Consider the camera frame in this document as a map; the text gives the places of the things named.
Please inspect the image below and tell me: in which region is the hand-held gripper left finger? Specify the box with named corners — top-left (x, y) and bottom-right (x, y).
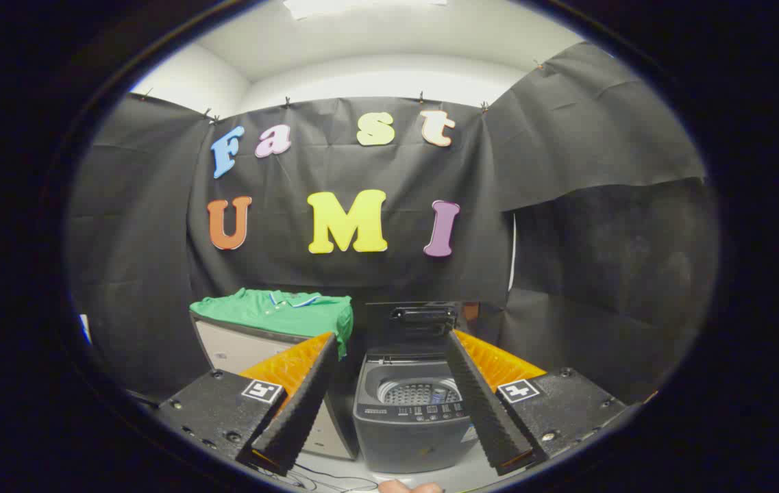
top-left (155, 332), bottom-right (339, 477)

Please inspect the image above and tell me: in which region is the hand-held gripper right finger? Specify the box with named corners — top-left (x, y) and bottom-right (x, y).
top-left (444, 329), bottom-right (628, 477)

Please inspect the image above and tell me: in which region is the dark grey washing machine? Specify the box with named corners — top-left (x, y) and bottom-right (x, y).
top-left (351, 301), bottom-right (499, 475)

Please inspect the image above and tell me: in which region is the green polo shirt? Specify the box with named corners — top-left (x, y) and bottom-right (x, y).
top-left (189, 288), bottom-right (354, 360)

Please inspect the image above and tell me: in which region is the light grey cabinet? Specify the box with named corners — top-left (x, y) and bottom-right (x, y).
top-left (192, 315), bottom-right (359, 461)

